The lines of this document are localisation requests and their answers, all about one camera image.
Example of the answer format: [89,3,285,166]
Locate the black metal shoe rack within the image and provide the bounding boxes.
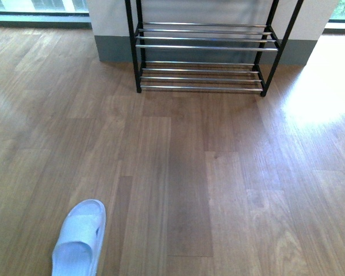
[125,1,302,97]

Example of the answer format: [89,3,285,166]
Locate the light blue slipper near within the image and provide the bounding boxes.
[52,199,106,275]

